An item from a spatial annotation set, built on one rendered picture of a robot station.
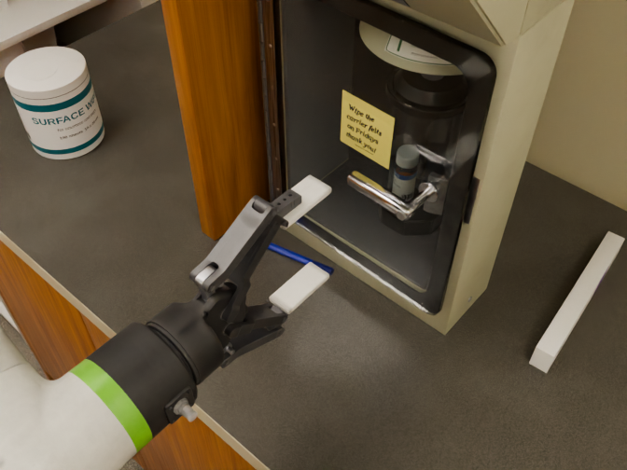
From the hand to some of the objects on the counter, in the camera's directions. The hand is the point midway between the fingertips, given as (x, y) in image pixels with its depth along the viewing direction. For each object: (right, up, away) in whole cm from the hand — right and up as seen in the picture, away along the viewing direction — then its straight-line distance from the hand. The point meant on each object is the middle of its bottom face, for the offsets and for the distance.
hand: (313, 234), depth 73 cm
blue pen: (-3, -3, +32) cm, 32 cm away
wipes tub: (-44, +18, +51) cm, 70 cm away
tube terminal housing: (+14, +1, +35) cm, 38 cm away
